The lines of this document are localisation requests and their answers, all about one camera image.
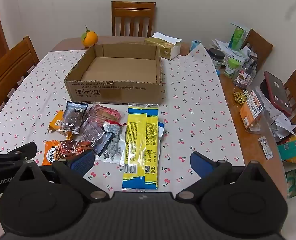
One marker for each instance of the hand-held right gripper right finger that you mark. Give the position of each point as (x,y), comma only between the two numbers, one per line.
(200,163)

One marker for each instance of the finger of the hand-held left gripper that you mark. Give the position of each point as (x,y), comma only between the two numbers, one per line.
(20,150)

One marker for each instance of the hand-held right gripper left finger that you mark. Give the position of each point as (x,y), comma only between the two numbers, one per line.
(84,162)

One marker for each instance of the dark purple snack packet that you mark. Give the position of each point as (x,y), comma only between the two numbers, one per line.
(94,133)

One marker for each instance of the orange and brown snack packet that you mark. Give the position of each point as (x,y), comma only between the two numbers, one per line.
(53,152)

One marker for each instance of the silver snack packet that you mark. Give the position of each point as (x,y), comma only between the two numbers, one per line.
(113,145)

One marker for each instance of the plain orange snack packet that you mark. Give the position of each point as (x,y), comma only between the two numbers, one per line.
(55,123)

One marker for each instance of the dark brown snack packet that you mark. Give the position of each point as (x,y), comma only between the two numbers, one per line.
(73,117)

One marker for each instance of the blue and white biscuit packet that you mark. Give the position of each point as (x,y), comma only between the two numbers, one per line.
(162,132)

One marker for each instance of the red snack packet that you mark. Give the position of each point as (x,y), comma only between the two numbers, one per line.
(105,112)

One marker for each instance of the long yellow snack packet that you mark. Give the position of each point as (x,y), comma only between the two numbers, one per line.
(140,145)

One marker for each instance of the cardboard box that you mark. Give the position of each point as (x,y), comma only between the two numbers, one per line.
(118,92)

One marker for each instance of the cherry print tablecloth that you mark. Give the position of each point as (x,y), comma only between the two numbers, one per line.
(195,105)

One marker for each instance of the small white card packet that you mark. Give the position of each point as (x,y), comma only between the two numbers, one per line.
(265,147)

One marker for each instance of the clear bag with orange label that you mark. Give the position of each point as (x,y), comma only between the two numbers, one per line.
(251,111)

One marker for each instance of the gold ornament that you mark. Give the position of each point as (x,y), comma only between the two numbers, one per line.
(240,97)

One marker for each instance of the green paper bag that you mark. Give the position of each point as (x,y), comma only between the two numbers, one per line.
(294,182)

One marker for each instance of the teal and orange box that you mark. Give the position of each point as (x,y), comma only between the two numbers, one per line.
(295,148)

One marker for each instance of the clear plastic jar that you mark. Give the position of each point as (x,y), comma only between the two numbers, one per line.
(245,76)

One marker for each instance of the green lid jar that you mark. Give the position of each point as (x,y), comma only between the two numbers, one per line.
(230,67)

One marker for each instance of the red smartphone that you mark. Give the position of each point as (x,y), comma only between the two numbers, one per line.
(277,92)

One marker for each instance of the dark lid glass jar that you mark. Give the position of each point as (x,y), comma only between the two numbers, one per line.
(216,58)

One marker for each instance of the small light blue container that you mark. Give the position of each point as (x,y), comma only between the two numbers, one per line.
(195,46)

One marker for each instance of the pile of white papers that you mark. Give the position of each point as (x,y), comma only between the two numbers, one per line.
(222,46)

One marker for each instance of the gold tissue box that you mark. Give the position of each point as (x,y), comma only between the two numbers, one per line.
(166,48)

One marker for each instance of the tangerine with green leaf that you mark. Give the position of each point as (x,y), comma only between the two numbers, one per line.
(90,38)

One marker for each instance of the green and white carton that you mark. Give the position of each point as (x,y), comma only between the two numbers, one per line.
(237,37)

